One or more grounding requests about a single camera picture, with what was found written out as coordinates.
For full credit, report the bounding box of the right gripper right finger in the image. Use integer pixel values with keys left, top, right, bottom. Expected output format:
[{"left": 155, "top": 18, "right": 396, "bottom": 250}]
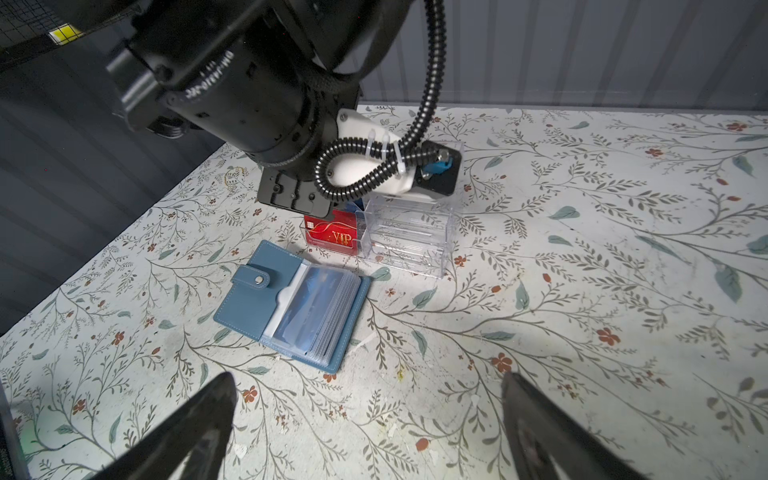
[{"left": 502, "top": 372, "right": 643, "bottom": 479}]

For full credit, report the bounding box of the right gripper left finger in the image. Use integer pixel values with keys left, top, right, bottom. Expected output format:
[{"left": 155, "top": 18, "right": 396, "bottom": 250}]
[{"left": 95, "top": 372, "right": 239, "bottom": 479}]

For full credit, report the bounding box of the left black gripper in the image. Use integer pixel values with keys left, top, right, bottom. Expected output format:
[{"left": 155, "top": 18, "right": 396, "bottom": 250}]
[{"left": 257, "top": 168, "right": 336, "bottom": 218}]

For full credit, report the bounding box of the blue leather card holder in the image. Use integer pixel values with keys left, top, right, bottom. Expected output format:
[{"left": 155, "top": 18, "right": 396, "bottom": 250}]
[{"left": 214, "top": 240, "right": 372, "bottom": 374}]

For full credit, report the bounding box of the clear acrylic organizer box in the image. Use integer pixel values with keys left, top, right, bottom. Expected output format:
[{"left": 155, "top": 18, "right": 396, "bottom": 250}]
[{"left": 333, "top": 194, "right": 459, "bottom": 278}]

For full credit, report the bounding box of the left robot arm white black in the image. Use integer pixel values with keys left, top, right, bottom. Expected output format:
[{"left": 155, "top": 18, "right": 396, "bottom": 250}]
[{"left": 107, "top": 1, "right": 410, "bottom": 218}]

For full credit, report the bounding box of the red card in organizer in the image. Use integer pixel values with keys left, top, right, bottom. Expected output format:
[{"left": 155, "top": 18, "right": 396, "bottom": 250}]
[{"left": 304, "top": 210, "right": 359, "bottom": 256}]

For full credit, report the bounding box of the floral patterned table mat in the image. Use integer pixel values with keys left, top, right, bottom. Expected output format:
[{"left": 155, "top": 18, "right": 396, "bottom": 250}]
[{"left": 1, "top": 108, "right": 767, "bottom": 479}]

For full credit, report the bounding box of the yellow tag on basket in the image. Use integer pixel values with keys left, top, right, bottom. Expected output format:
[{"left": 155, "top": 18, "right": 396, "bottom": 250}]
[{"left": 48, "top": 23, "right": 83, "bottom": 46}]

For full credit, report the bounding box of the left wrist camera white housing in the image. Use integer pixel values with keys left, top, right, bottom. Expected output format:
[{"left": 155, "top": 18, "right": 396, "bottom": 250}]
[{"left": 326, "top": 107, "right": 463, "bottom": 199}]

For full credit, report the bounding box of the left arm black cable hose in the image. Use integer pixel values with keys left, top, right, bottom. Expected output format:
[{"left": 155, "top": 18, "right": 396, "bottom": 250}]
[{"left": 313, "top": 0, "right": 448, "bottom": 202}]

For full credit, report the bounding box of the black wire wall basket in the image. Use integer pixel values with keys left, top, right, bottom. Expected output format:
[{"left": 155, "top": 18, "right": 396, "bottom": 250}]
[{"left": 1, "top": 0, "right": 142, "bottom": 72}]

